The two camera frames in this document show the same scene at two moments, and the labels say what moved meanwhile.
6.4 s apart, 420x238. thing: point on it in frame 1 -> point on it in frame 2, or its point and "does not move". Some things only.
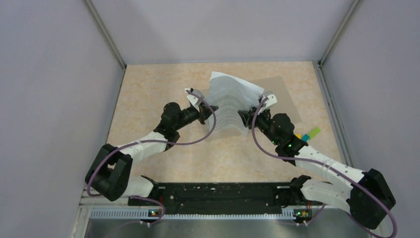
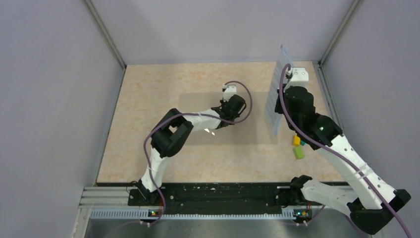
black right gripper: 246,117 -> 277,108
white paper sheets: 231,95 -> 274,119
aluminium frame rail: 101,202 does not move
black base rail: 224,198 does not move
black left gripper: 202,113 -> 222,102
